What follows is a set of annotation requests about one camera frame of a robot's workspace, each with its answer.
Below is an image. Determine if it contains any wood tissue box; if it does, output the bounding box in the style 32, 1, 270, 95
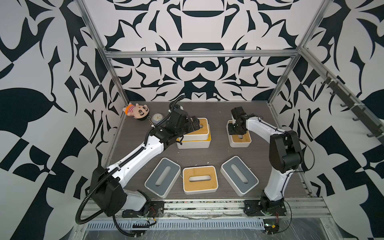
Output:
226, 120, 252, 148
183, 118, 210, 142
182, 166, 219, 195

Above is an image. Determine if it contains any yellow top tissue box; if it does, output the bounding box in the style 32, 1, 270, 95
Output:
177, 133, 212, 150

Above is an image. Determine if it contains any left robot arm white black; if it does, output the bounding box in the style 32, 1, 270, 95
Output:
75, 106, 200, 225

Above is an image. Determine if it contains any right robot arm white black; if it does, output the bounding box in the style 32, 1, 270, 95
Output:
228, 107, 305, 202

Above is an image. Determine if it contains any grey top tissue box right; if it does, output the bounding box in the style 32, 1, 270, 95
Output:
220, 156, 259, 197

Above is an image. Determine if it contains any grey tissue box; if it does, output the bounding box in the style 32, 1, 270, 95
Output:
145, 158, 181, 199
220, 156, 259, 197

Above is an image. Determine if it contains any grey top tissue box left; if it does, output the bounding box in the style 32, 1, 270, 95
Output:
145, 158, 181, 199

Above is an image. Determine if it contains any wood top tissue box front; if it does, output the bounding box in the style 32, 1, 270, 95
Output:
182, 166, 219, 195

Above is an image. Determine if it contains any blue round alarm clock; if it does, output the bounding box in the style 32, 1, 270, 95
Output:
151, 113, 165, 125

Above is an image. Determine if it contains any cartoon boy plush toy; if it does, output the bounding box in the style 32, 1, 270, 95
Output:
122, 103, 150, 121

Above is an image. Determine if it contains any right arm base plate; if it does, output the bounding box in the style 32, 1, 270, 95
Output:
244, 198, 287, 217

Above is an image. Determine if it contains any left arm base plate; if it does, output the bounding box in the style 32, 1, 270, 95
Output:
122, 201, 165, 218

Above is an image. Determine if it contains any aluminium frame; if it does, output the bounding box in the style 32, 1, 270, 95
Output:
80, 1, 384, 202

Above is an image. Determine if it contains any black wall hook rack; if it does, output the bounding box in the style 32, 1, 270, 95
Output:
322, 72, 384, 145

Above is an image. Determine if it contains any white slotted cable duct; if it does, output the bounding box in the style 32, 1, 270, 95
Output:
86, 219, 265, 231

